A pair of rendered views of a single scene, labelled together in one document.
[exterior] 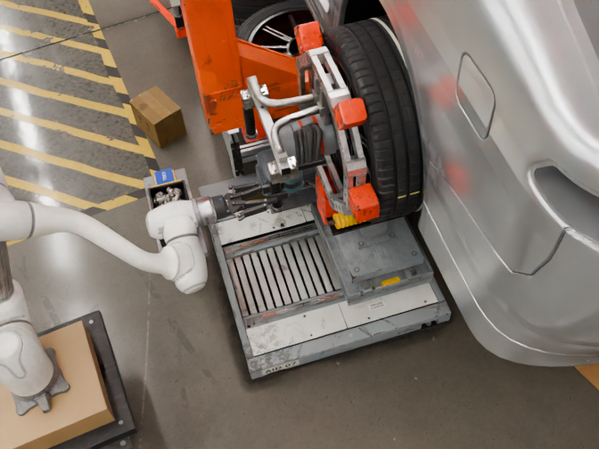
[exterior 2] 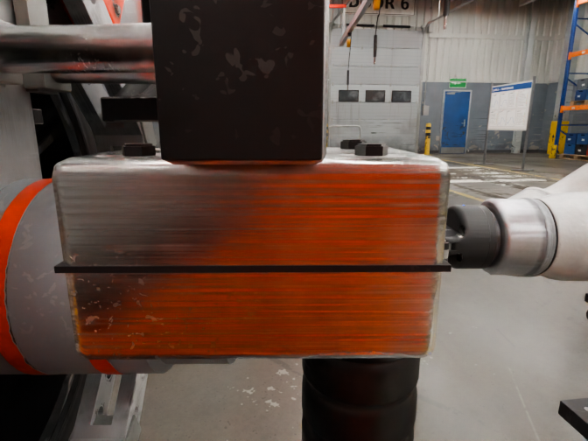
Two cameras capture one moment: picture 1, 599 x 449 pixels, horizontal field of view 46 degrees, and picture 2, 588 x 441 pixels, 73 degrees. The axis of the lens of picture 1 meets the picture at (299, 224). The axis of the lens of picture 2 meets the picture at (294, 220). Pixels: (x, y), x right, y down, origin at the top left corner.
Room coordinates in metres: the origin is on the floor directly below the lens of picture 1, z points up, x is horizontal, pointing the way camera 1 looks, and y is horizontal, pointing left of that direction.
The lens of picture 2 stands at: (1.87, 0.15, 0.96)
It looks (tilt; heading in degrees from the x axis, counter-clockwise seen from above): 13 degrees down; 193
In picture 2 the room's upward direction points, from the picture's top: straight up
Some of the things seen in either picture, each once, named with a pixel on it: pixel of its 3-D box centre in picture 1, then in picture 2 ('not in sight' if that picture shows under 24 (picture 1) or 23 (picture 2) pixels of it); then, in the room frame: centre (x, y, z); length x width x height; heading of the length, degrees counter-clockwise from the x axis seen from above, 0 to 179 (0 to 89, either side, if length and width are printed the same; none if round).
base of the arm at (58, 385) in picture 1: (35, 382); not in sight; (1.02, 0.91, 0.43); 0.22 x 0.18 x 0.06; 27
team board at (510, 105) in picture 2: not in sight; (507, 124); (-8.44, 2.84, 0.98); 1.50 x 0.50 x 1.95; 20
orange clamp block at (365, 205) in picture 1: (363, 202); not in sight; (1.34, -0.20, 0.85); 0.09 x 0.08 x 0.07; 13
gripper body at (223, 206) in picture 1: (227, 205); (444, 236); (1.39, 0.22, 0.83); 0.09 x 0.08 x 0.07; 103
